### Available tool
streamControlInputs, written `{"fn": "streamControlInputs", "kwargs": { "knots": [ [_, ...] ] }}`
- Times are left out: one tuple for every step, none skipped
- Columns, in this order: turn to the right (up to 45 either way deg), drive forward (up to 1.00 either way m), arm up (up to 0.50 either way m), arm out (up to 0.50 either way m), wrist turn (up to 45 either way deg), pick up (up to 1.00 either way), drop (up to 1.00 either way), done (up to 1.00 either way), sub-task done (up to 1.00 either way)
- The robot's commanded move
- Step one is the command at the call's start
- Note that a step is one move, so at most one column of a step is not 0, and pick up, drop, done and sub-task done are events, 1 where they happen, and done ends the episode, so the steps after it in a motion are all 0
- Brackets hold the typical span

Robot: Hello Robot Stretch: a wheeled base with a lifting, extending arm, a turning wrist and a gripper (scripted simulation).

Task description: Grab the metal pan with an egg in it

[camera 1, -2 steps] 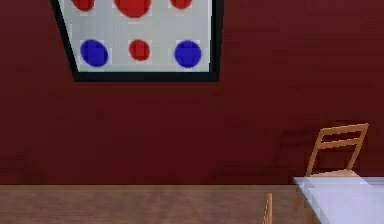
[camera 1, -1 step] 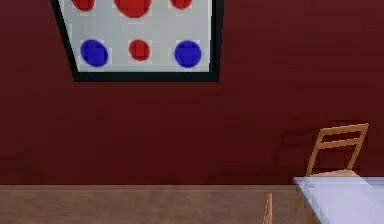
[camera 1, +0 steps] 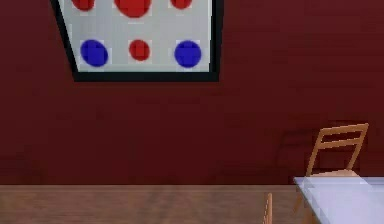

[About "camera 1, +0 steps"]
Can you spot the pale grey table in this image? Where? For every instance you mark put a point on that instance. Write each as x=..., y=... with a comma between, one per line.
x=346, y=200

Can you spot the black framed dotted picture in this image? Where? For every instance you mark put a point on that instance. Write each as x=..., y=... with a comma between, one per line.
x=146, y=30

